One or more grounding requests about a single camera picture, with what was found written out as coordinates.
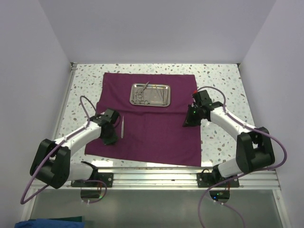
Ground purple surgical cloth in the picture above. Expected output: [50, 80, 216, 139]
[85, 73, 201, 167]

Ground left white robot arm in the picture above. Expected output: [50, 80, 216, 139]
[29, 109, 120, 189]

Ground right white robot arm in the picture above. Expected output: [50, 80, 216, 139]
[182, 90, 275, 187]

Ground steel scissors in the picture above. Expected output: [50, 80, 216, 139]
[131, 92, 145, 105]

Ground steel instrument tray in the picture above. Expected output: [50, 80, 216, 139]
[129, 83, 171, 107]

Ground green cloth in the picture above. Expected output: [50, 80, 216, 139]
[30, 215, 83, 222]

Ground blue cloth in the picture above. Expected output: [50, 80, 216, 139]
[14, 219, 85, 228]

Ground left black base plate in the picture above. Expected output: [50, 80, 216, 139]
[71, 172, 114, 188]

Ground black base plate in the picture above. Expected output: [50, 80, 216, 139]
[196, 169, 240, 189]
[71, 172, 114, 188]

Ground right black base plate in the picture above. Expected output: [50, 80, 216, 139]
[196, 169, 240, 189]

